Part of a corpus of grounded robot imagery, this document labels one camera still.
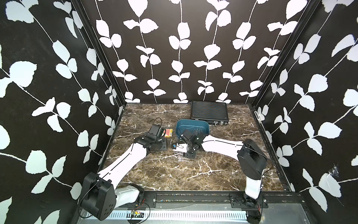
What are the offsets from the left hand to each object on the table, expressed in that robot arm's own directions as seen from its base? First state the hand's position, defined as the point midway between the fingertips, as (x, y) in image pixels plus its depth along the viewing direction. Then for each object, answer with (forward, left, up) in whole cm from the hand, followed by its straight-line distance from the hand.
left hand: (165, 142), depth 84 cm
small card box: (+13, -1, -11) cm, 17 cm away
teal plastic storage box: (+19, -26, -10) cm, 34 cm away
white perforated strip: (-36, -11, -12) cm, 39 cm away
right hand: (-2, -12, -7) cm, 14 cm away
